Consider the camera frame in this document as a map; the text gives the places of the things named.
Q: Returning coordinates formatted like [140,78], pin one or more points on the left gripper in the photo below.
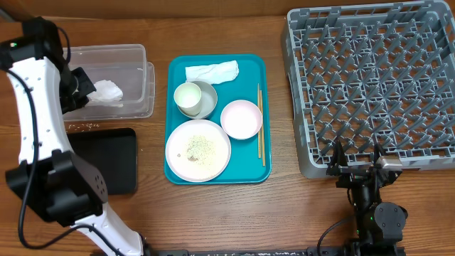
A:
[87,87]

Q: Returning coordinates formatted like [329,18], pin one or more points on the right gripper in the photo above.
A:
[350,174]

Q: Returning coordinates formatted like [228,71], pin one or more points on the white napkin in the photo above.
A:
[213,74]
[107,94]

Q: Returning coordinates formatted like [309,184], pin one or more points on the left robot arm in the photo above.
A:
[51,179]

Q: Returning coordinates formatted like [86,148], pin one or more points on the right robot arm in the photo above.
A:
[379,224]

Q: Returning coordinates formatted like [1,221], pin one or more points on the clear plastic waste bin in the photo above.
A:
[125,65]

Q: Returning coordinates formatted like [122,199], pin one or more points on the grey dishwasher rack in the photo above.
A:
[370,74]

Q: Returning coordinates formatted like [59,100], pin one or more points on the scattered rice grains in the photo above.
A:
[82,127]

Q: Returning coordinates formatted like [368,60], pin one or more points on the black plastic tray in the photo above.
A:
[114,153]

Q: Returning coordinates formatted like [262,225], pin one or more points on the white paper cup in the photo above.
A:
[188,97]

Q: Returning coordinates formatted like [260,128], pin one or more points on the right wooden chopstick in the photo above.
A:
[262,128]

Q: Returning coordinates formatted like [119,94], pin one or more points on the grey bowl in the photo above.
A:
[209,100]

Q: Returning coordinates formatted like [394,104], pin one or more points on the large white plate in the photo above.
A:
[198,151]

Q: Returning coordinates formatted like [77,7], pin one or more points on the teal serving tray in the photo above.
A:
[244,165]

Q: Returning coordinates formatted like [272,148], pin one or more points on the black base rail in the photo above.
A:
[310,251]

